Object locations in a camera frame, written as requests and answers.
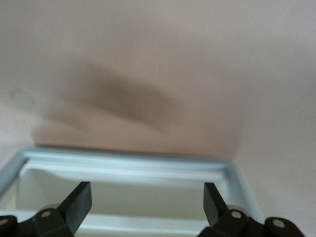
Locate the white plastic tray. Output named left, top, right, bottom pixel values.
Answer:
left=0, top=145, right=260, bottom=237

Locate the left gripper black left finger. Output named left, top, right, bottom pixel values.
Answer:
left=0, top=181, right=92, bottom=237

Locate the white drawer cabinet housing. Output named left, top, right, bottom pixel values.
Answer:
left=0, top=209, right=209, bottom=237

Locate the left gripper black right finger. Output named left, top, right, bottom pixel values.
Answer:
left=197, top=182, right=306, bottom=237

